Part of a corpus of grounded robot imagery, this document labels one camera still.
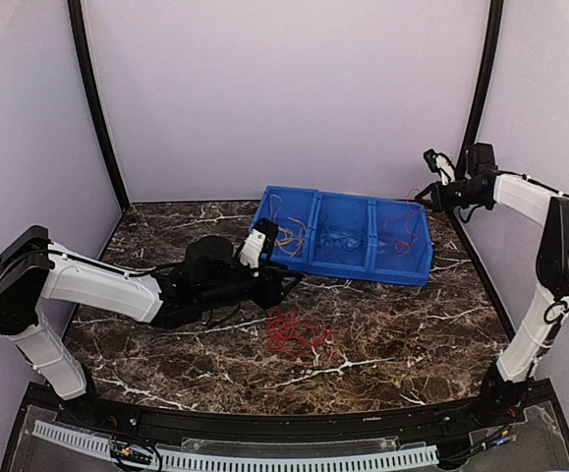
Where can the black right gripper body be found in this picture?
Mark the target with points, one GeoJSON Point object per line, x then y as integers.
{"type": "Point", "coordinates": [444, 203]}

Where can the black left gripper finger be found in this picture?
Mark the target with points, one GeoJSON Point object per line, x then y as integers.
{"type": "Point", "coordinates": [284, 287]}
{"type": "Point", "coordinates": [274, 268]}

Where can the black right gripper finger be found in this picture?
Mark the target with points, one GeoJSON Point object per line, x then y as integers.
{"type": "Point", "coordinates": [427, 203]}
{"type": "Point", "coordinates": [425, 193]}

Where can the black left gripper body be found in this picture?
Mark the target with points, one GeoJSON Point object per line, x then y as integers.
{"type": "Point", "coordinates": [267, 296]}

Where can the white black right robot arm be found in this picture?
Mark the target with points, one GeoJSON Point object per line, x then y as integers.
{"type": "Point", "coordinates": [506, 382]}

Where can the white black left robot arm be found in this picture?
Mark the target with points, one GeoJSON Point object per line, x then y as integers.
{"type": "Point", "coordinates": [213, 274]}

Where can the blue right plastic bin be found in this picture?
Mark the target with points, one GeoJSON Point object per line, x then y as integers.
{"type": "Point", "coordinates": [403, 243]}

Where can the blue plastic bin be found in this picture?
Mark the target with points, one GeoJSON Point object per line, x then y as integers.
{"type": "Point", "coordinates": [403, 243]}
{"type": "Point", "coordinates": [294, 211]}
{"type": "Point", "coordinates": [342, 247]}

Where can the blue left plastic bin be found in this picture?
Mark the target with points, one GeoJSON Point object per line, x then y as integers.
{"type": "Point", "coordinates": [294, 211]}

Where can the blue middle plastic bin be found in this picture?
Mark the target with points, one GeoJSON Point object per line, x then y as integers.
{"type": "Point", "coordinates": [342, 247]}

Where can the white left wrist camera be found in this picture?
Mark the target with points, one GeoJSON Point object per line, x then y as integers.
{"type": "Point", "coordinates": [256, 251]}

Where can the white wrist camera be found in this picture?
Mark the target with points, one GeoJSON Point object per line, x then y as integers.
{"type": "Point", "coordinates": [440, 164]}
{"type": "Point", "coordinates": [256, 251]}

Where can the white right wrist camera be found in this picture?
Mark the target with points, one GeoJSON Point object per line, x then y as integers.
{"type": "Point", "coordinates": [440, 164]}

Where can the black right frame post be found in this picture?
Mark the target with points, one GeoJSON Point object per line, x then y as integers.
{"type": "Point", "coordinates": [478, 74]}

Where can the black frame post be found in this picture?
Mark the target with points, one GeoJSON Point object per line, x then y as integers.
{"type": "Point", "coordinates": [478, 74]}
{"type": "Point", "coordinates": [94, 105]}

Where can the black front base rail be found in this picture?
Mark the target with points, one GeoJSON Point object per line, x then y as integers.
{"type": "Point", "coordinates": [451, 421]}

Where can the white slotted cable duct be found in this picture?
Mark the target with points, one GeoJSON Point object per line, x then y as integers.
{"type": "Point", "coordinates": [210, 456]}

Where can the black left frame post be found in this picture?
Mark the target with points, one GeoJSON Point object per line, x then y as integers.
{"type": "Point", "coordinates": [94, 105]}

